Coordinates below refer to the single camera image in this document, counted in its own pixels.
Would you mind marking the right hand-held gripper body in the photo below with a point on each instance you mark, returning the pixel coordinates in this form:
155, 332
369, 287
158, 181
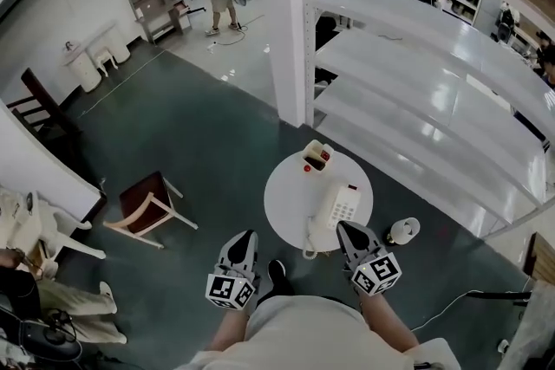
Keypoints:
376, 273

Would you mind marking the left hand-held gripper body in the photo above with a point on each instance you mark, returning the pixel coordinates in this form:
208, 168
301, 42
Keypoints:
225, 289

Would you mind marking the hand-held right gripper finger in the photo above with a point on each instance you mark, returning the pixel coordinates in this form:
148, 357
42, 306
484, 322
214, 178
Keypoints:
368, 236
342, 242

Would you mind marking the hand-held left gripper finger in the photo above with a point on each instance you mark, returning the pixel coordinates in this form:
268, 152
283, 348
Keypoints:
253, 251
225, 249

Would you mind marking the white telephone base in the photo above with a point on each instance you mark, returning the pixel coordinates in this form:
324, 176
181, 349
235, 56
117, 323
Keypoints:
347, 205

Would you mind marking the white telephone handset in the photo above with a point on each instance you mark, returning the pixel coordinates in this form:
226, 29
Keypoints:
326, 208

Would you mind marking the person's right forearm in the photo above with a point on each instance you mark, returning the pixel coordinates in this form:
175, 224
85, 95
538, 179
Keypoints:
386, 322

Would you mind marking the person's left forearm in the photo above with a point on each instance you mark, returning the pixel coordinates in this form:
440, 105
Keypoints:
230, 329

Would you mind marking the person's black shoe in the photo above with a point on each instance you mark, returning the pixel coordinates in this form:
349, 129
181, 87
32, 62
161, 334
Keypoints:
279, 275

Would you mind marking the round white table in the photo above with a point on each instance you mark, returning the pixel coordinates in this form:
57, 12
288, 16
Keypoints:
286, 203

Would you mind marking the red dice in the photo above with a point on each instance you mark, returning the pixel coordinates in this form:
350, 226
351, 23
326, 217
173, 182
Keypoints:
323, 154

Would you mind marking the person's beige clothing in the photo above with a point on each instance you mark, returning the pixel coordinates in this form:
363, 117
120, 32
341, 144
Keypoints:
303, 338

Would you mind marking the wooden chair with red seat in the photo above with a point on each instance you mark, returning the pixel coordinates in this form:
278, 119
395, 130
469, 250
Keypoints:
141, 203

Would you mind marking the white organiser box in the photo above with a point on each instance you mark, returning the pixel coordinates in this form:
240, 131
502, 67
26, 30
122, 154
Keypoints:
313, 149

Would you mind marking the wooden slatted crate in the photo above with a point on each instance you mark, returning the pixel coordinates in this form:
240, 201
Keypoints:
542, 257

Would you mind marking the white metal shelving rack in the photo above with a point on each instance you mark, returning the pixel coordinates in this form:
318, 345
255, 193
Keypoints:
412, 69

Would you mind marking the white plastic chair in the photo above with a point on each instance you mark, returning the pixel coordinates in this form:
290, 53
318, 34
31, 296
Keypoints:
47, 225

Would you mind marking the black handheld device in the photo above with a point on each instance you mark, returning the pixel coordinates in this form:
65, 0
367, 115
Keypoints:
47, 338

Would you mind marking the round white cabinet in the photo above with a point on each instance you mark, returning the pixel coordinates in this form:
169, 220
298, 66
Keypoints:
82, 67

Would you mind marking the white vanity table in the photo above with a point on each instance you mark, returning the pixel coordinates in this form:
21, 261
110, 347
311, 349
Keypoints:
108, 43

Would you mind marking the dark wooden chair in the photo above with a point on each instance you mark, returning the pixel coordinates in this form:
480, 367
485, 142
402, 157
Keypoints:
39, 99

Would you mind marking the wooden desk with hutch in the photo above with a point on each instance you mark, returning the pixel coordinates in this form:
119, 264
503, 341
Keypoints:
156, 4

